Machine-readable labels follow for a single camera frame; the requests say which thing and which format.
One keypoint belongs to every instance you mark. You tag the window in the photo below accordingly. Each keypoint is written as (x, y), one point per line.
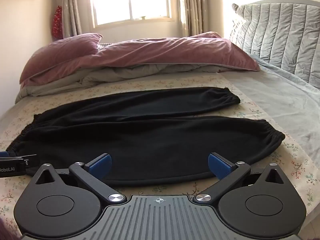
(135, 0)

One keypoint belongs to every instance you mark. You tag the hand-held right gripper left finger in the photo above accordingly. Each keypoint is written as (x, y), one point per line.
(101, 165)

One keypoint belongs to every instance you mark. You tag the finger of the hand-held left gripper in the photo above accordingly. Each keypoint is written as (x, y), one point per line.
(17, 158)

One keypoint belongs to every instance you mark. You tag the pink duvet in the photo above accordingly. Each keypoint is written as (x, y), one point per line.
(162, 52)

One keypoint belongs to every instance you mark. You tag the black pants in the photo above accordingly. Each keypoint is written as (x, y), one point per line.
(150, 135)

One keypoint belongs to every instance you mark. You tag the floral blanket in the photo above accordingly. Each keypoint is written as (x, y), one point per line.
(262, 170)

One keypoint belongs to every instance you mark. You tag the pink pillow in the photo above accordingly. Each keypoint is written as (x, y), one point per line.
(62, 52)

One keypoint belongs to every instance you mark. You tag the grey quilted headboard cushion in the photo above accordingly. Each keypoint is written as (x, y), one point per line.
(280, 35)

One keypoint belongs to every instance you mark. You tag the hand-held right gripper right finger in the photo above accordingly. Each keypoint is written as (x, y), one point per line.
(218, 166)

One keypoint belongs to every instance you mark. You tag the red floral bag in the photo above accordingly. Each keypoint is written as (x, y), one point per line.
(57, 23)

